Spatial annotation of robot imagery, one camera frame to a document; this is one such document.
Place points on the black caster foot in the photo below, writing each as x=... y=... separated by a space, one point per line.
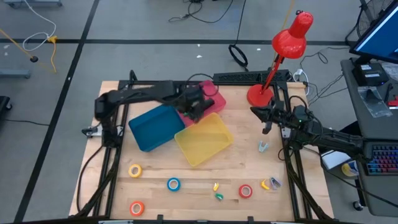
x=4 y=103

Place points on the grey desk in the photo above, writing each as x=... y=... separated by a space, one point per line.
x=373 y=124

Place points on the blue plastic bin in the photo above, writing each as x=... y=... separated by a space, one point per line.
x=155 y=127

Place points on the pink plastic bin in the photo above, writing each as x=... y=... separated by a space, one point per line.
x=217 y=96

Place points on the black mini computer box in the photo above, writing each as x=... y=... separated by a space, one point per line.
x=370 y=74

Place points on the yellow and blue roll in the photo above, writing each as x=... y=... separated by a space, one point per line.
x=349 y=169

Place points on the white box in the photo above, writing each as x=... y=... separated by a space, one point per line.
x=335 y=159

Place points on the yellow mini stapler pink trim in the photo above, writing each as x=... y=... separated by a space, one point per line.
x=215 y=186

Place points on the black aluminium table frame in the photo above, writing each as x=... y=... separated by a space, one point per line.
x=292 y=174

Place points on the red tape roll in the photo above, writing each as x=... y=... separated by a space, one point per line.
x=245 y=186

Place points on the red desk lamp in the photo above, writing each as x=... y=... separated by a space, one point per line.
x=290 y=43

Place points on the backlit colourful keyboard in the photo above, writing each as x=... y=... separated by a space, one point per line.
x=384 y=160

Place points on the computer monitor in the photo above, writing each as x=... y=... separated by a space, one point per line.
x=379 y=40

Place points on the silver frame bracket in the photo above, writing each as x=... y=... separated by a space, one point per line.
x=90 y=131
x=286 y=132

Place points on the white plug adapter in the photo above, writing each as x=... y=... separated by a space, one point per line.
x=299 y=73

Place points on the grey furniture base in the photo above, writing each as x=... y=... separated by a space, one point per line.
x=14 y=73
x=31 y=3

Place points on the blue tape roll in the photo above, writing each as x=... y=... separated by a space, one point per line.
x=173 y=179

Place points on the red item on desk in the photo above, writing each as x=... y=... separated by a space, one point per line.
x=393 y=102

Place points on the yellow translucent plastic bin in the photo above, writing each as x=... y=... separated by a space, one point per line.
x=205 y=140

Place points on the green mini stapler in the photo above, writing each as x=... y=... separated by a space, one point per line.
x=219 y=196

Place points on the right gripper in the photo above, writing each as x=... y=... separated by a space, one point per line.
x=281 y=116

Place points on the black power strip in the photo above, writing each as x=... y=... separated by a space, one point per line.
x=242 y=77

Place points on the yellow tape roll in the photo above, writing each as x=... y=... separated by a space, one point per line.
x=135 y=165

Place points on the black stapler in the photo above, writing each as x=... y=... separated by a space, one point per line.
x=209 y=103

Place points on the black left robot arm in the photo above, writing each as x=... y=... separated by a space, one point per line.
x=140 y=93

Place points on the orange tape roll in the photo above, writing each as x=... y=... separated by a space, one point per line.
x=137 y=203

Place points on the black floor fan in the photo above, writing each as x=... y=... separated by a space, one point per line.
x=370 y=18

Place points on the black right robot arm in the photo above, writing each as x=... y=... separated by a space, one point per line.
x=335 y=138

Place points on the grey staple remover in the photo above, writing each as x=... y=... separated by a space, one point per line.
x=262 y=148

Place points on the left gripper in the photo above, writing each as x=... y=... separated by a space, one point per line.
x=192 y=98

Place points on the clear plastic bag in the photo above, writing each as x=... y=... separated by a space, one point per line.
x=374 y=101

